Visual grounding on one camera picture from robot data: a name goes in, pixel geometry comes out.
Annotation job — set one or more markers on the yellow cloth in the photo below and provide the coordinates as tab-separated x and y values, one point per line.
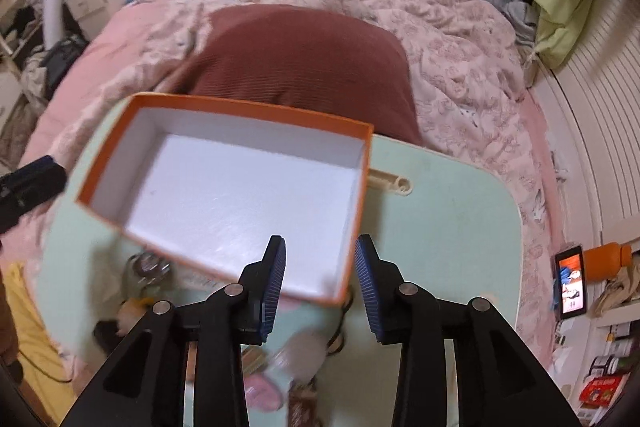
47	381

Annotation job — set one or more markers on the smartphone with lit screen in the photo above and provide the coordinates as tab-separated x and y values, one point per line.
570	292

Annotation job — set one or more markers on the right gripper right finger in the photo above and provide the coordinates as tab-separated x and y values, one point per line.
500	382

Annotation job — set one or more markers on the white cosmetic tube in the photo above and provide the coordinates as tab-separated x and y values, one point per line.
389	182

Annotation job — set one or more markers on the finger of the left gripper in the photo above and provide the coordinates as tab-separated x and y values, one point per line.
28	187

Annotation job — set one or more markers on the brown small carton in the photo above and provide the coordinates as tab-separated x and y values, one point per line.
302	405

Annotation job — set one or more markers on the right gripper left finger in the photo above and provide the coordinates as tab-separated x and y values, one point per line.
143	381

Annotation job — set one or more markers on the pink floral duvet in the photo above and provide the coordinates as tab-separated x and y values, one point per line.
462	92

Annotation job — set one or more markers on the maroon corduroy pillow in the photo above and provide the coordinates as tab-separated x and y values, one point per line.
307	59

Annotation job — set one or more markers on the silver perfume bottle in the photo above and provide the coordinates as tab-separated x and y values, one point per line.
144	270

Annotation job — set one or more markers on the orange cardboard box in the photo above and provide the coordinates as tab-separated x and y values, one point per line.
206	182

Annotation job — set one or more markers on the pink jelly toy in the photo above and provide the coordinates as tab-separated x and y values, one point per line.
261	394

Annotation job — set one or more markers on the orange water bottle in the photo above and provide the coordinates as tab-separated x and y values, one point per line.
604	262

